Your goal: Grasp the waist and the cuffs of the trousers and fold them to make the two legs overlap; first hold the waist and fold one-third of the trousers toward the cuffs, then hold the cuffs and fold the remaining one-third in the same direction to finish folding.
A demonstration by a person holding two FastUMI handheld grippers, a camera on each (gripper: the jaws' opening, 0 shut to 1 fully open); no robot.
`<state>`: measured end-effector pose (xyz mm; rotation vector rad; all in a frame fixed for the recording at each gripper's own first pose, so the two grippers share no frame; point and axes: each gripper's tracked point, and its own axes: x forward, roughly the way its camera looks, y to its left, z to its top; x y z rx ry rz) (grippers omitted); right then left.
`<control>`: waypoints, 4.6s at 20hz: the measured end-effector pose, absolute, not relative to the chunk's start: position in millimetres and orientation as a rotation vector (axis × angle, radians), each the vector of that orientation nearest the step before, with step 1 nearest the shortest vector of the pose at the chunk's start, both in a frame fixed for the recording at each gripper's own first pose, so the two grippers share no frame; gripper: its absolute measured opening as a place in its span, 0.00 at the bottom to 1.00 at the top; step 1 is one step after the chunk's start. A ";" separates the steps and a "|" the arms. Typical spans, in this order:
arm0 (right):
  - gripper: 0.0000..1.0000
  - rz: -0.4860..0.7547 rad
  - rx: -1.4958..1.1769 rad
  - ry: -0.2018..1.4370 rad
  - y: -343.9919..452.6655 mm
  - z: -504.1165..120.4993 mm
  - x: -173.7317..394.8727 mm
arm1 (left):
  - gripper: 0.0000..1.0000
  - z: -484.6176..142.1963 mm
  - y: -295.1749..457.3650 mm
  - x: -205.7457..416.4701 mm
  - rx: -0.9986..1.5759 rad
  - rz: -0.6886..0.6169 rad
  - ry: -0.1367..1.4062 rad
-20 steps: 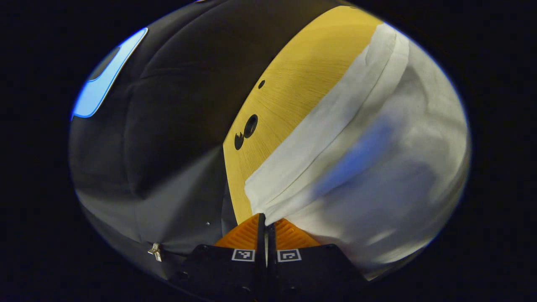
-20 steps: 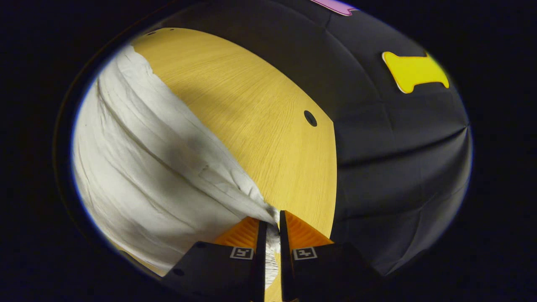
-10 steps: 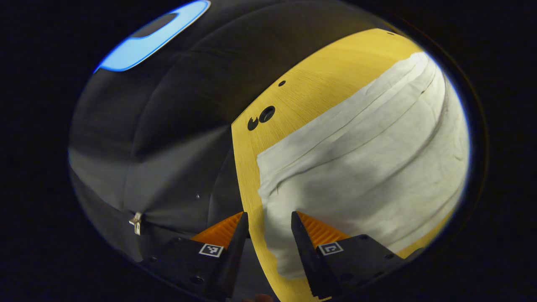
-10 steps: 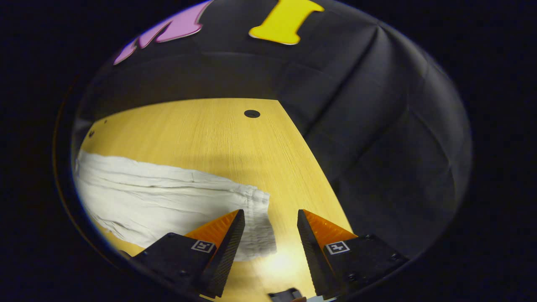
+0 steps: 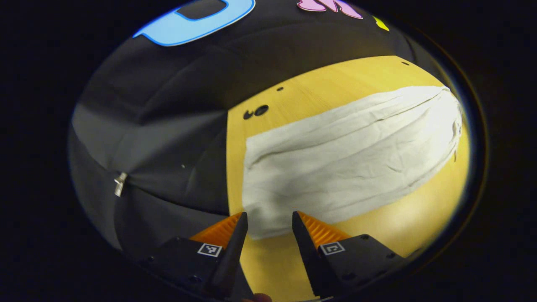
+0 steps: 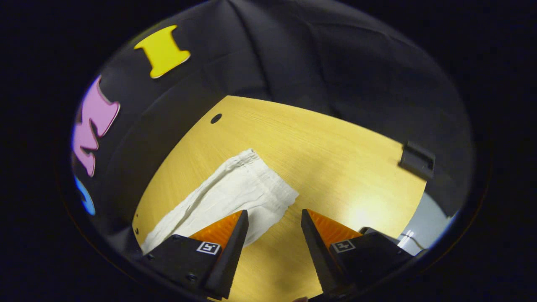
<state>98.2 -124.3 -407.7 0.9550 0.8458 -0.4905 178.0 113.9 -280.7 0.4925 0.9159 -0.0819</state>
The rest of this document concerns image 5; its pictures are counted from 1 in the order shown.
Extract black backdrop cloth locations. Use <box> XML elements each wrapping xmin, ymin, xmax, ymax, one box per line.
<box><xmin>69</xmin><ymin>0</ymin><xmax>420</xmax><ymax>260</ymax></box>

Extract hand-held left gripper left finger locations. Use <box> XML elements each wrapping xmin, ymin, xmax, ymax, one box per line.
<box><xmin>140</xmin><ymin>212</ymin><xmax>249</xmax><ymax>300</ymax></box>

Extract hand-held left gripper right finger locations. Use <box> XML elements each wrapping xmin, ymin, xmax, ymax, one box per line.
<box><xmin>292</xmin><ymin>211</ymin><xmax>409</xmax><ymax>297</ymax></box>

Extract silver metal clip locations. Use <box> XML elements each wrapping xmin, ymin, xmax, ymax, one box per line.
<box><xmin>114</xmin><ymin>172</ymin><xmax>128</xmax><ymax>197</ymax></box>

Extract white jeans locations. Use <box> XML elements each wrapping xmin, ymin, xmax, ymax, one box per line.
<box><xmin>242</xmin><ymin>86</ymin><xmax>463</xmax><ymax>240</ymax></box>

